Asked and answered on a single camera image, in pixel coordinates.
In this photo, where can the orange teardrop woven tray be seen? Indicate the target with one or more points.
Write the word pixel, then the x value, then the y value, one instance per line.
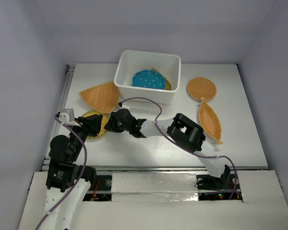
pixel 102 98

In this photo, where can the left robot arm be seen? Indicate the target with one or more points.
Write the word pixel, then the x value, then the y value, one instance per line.
pixel 68 177

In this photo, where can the round green-trimmed bamboo plate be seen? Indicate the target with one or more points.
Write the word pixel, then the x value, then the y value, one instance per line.
pixel 105 120

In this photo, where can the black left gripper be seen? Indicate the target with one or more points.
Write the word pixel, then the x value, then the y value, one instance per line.
pixel 91 124

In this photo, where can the orange leaf-shaped woven tray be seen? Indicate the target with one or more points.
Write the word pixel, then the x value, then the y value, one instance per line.
pixel 210 122

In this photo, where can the blue polka dot plate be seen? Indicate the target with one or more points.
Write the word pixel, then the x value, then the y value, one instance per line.
pixel 149 78

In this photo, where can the green-trimmed square bamboo tray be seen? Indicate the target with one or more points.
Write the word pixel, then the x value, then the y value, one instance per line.
pixel 168 85

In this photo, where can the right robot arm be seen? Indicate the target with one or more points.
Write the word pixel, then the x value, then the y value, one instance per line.
pixel 182 132

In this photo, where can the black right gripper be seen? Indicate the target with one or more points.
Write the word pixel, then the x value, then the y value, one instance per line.
pixel 111 124

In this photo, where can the aluminium front rail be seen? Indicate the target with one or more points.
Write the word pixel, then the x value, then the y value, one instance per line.
pixel 45 167

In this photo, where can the round orange woven plate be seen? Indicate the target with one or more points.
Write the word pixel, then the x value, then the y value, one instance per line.
pixel 201 88

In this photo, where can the white plastic bin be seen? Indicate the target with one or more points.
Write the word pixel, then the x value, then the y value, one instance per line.
pixel 133 61

